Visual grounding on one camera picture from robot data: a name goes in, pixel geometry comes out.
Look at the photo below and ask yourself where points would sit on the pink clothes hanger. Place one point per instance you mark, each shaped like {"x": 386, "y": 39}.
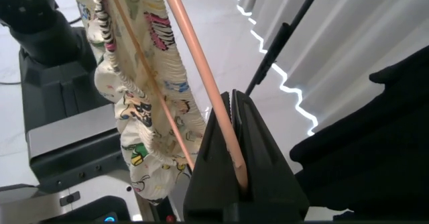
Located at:
{"x": 194, "y": 49}

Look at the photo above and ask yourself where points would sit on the black garment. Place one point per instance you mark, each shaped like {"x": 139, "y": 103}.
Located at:
{"x": 368, "y": 150}

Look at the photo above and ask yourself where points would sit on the white curtain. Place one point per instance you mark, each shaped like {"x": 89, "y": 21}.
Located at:
{"x": 352, "y": 33}

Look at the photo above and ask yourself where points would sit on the black clothes rack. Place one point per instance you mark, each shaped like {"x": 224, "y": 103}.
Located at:
{"x": 278, "y": 46}

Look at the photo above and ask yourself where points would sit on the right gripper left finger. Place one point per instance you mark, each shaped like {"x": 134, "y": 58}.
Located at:
{"x": 207, "y": 177}

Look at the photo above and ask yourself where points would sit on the cream printed garment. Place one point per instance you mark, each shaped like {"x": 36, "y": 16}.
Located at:
{"x": 167, "y": 66}

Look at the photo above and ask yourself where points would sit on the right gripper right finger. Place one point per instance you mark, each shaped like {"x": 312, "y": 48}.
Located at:
{"x": 271, "y": 183}

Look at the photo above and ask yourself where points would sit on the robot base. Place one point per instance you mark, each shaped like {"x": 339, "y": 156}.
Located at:
{"x": 67, "y": 140}

